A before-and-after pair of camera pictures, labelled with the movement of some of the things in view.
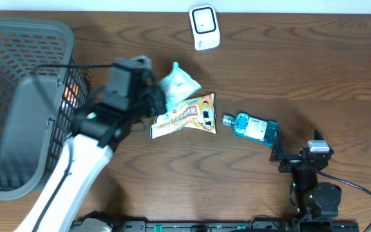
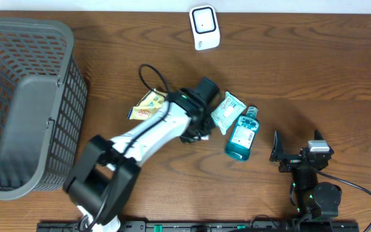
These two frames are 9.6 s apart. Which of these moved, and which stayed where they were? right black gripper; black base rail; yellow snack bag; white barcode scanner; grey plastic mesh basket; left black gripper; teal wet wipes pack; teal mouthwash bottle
Moved: left black gripper; teal wet wipes pack; teal mouthwash bottle; yellow snack bag
Stayed: grey plastic mesh basket; white barcode scanner; black base rail; right black gripper
